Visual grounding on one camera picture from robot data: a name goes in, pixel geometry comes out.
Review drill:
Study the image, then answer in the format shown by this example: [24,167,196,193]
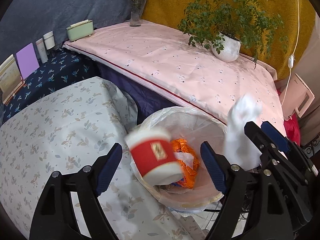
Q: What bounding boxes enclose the white cotton glove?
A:
[223,94,261,171]

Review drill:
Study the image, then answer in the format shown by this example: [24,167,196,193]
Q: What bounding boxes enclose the red paper cup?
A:
[125,127,184,186]

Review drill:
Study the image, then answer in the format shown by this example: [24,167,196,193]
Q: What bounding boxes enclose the white knitted cloth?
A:
[174,152,194,169]

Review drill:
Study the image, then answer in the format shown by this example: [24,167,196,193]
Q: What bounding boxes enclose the trash bin with white liner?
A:
[131,107,226,213]

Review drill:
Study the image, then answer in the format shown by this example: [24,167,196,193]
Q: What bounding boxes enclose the pink white appliance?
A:
[279,73,315,120]

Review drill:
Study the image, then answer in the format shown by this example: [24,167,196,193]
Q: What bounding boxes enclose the floral grey tablecloth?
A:
[1,77,205,239]

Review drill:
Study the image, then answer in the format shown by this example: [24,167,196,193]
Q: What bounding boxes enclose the mustard yellow curtain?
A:
[143,0,316,80]

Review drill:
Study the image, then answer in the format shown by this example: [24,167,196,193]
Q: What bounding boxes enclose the pink dotted sheet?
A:
[64,21,285,134]

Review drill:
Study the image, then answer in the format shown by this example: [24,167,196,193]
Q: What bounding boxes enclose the green plant in white pot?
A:
[178,0,289,61]

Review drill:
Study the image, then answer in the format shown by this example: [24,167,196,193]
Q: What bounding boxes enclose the navy floral cloth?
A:
[1,49,100,124]

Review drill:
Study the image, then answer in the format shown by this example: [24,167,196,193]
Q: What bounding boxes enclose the purple card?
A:
[16,43,39,80]

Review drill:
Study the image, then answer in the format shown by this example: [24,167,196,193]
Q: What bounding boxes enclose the white cosmetic tube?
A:
[36,38,48,63]

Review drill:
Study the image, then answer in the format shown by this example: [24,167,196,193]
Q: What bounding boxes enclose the white cosmetic jar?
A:
[43,31,55,50]

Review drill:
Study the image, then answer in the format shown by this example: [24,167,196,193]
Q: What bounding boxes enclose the mint green tissue box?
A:
[66,20,94,42]

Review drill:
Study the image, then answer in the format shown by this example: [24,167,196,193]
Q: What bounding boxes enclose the blue grey blanket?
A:
[1,0,131,61]

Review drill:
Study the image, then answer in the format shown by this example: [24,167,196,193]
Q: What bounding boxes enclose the white power cable with switch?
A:
[278,0,301,106]

